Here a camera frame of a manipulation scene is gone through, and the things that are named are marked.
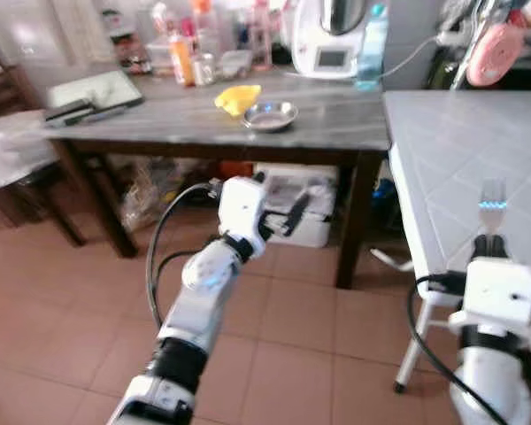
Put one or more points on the white plastic bag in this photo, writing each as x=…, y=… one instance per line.
x=13, y=150

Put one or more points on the orange bottle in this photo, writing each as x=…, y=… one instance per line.
x=181, y=60

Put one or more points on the pink round fan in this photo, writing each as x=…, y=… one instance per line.
x=496, y=55

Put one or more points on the white tray with green rim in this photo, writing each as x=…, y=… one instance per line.
x=97, y=88

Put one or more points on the white folding table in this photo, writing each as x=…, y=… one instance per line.
x=451, y=159

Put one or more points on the white storage bin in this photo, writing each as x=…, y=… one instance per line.
x=323, y=230

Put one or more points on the grey knife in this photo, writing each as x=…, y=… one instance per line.
x=109, y=112

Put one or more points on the dark table with marble top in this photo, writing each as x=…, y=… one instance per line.
x=186, y=115

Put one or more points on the glass jar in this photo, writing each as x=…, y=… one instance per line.
x=203, y=71

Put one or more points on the white kitchen appliance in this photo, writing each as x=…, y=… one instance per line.
x=327, y=49

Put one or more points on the blue water bottle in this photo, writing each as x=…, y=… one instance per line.
x=372, y=49

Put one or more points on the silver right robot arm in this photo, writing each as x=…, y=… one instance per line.
x=491, y=381

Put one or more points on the steel bowl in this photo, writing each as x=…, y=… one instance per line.
x=270, y=116

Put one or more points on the clear plastic container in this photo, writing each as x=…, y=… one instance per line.
x=234, y=64

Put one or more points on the yellow bowl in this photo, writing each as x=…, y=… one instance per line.
x=237, y=99

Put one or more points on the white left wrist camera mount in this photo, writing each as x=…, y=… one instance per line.
x=242, y=205

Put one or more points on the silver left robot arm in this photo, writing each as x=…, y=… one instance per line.
x=199, y=301

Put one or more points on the patterned shopping bag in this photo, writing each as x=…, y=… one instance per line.
x=142, y=199

